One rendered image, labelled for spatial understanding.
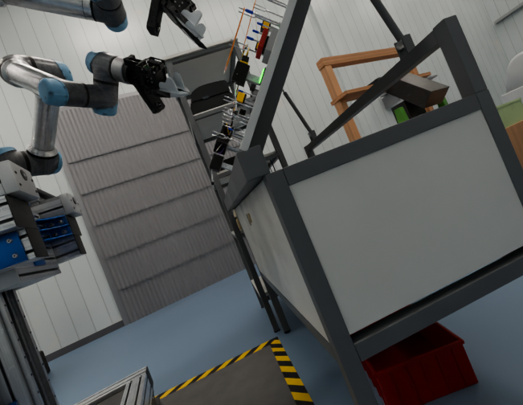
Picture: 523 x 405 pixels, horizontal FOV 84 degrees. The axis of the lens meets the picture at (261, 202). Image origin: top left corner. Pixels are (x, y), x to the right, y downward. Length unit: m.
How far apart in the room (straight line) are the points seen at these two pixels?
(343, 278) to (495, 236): 0.39
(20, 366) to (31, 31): 4.82
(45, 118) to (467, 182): 1.51
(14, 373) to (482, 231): 1.39
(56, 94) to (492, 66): 9.10
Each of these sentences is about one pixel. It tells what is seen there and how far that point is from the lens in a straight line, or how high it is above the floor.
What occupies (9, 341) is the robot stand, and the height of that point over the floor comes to 0.65.
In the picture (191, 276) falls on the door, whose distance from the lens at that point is 4.37.
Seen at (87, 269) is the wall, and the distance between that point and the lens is 4.50.
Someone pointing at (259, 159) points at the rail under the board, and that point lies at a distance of 0.62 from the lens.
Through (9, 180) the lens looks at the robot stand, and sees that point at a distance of 1.03.
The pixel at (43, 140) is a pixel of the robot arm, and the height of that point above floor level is 1.37.
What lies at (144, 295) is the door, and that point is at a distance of 4.38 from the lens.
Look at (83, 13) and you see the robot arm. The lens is 1.20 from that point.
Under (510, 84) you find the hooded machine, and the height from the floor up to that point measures 1.03.
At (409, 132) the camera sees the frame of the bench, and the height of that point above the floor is 0.77.
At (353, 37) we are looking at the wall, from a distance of 6.86.
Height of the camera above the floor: 0.74
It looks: 1 degrees up
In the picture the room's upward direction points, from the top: 22 degrees counter-clockwise
